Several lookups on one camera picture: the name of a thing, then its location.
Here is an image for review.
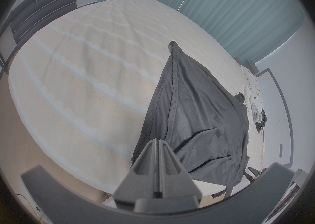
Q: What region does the black chest of drawers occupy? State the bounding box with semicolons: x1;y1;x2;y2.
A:
10;0;79;44

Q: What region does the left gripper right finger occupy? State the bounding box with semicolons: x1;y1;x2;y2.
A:
158;139;202;206

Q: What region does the black T-shirt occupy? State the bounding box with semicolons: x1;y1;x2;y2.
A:
130;41;250;199

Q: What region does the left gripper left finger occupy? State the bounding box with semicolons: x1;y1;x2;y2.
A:
114;138;158;210

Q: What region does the black shiny garment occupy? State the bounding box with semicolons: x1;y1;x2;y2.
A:
255;107;268;133

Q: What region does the white printed pillow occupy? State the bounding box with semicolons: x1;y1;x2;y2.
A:
240;65;263;104

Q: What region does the bed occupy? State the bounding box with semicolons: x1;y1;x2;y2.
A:
7;0;295;209

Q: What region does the grey bedside table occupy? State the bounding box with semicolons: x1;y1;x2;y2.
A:
235;57;259;73

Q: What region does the pile of clothes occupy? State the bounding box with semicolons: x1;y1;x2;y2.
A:
247;90;263;123

